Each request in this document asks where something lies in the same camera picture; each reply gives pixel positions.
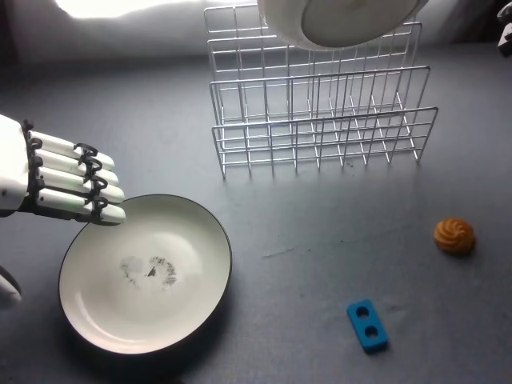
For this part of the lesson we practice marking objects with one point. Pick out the orange swirl cookie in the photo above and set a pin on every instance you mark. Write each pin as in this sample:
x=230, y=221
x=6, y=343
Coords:
x=454, y=238

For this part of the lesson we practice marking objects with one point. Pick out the blue block with two holes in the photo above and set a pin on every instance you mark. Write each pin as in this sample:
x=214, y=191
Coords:
x=376, y=344

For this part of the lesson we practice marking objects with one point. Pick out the white ceramic plate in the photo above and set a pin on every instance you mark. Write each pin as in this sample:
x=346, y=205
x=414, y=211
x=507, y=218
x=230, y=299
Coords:
x=160, y=312
x=340, y=24

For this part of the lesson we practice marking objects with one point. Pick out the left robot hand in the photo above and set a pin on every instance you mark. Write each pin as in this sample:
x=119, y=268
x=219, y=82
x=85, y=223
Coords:
x=60, y=176

